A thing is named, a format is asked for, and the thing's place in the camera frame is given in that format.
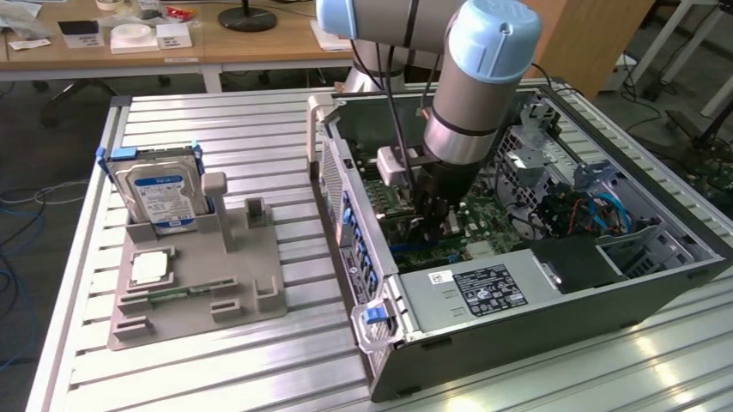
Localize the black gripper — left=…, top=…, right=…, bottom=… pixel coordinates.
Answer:
left=412, top=161, right=479, bottom=241

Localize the black graphics card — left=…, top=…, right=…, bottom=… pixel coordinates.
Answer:
left=376, top=209, right=463, bottom=250

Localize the green motherboard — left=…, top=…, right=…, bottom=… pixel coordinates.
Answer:
left=342, top=141, right=536, bottom=274

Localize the grey power supply unit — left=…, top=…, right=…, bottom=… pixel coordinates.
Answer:
left=399, top=249, right=567, bottom=334

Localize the white paper stack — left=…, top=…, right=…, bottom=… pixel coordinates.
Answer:
left=309, top=19, right=356, bottom=53

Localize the black open PC case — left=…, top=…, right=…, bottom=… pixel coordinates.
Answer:
left=305, top=76, right=733, bottom=404

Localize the wooden cabinet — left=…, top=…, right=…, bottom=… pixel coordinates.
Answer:
left=523, top=0, right=657, bottom=100

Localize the wooden desk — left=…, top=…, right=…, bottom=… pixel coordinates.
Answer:
left=0, top=0, right=367, bottom=82

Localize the grey parts rack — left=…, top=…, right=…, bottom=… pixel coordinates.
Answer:
left=107, top=171, right=288, bottom=352

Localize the hard disk with blue caddy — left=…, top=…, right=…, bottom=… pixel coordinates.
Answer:
left=96, top=139, right=216, bottom=236

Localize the green RAM stick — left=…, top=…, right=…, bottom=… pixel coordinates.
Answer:
left=145, top=282, right=216, bottom=301

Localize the black round lamp base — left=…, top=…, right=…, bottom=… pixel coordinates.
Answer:
left=216, top=0, right=279, bottom=33

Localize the silver CPU chip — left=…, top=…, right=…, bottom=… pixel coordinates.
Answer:
left=129, top=252, right=173, bottom=284

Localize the plain white box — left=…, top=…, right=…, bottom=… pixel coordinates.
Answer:
left=155, top=22, right=193, bottom=50

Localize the white box with tape roll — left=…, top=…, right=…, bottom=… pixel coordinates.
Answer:
left=108, top=23, right=161, bottom=55

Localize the white box with black top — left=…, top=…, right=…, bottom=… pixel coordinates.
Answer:
left=57, top=20, right=107, bottom=50

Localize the white paper card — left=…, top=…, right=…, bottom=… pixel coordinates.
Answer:
left=6, top=38, right=53, bottom=51

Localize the clear plastic bag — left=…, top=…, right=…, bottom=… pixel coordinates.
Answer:
left=0, top=2, right=53, bottom=40

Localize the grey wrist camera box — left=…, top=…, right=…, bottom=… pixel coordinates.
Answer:
left=375, top=146, right=423, bottom=187

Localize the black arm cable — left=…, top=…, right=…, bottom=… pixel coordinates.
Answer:
left=347, top=39, right=419, bottom=186

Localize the red wire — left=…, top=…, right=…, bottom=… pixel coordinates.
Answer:
left=563, top=198, right=591, bottom=235

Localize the blue wire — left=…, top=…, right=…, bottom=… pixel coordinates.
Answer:
left=589, top=191, right=634, bottom=235

